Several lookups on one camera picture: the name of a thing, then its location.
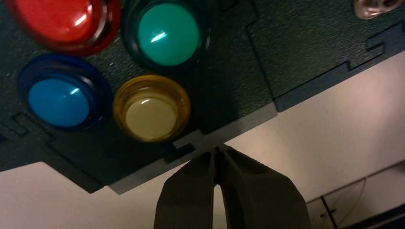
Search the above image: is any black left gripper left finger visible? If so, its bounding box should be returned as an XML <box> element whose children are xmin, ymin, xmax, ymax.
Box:
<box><xmin>153</xmin><ymin>150</ymin><xmax>218</xmax><ymax>229</ymax></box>

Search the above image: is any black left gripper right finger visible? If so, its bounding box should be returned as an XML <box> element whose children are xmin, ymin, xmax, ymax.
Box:
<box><xmin>216</xmin><ymin>145</ymin><xmax>312</xmax><ymax>229</ymax></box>

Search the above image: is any yellow round push button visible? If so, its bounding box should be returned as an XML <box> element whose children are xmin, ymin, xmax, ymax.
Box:
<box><xmin>113</xmin><ymin>74</ymin><xmax>192</xmax><ymax>143</ymax></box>

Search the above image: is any red round push button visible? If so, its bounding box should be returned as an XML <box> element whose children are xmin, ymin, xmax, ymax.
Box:
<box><xmin>4</xmin><ymin>0</ymin><xmax>121</xmax><ymax>58</ymax></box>

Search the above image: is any blue round push button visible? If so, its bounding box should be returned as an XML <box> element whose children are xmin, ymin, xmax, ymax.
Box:
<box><xmin>17</xmin><ymin>53</ymin><xmax>113</xmax><ymax>132</ymax></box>

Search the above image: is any metal toggle switch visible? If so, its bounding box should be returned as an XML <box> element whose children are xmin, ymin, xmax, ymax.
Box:
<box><xmin>353</xmin><ymin>0</ymin><xmax>404</xmax><ymax>20</ymax></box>

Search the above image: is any grey and dark modular control box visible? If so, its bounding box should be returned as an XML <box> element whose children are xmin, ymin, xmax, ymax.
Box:
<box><xmin>0</xmin><ymin>0</ymin><xmax>405</xmax><ymax>195</ymax></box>

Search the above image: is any teal round push button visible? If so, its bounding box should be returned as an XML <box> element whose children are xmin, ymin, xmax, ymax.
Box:
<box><xmin>121</xmin><ymin>0</ymin><xmax>211</xmax><ymax>72</ymax></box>

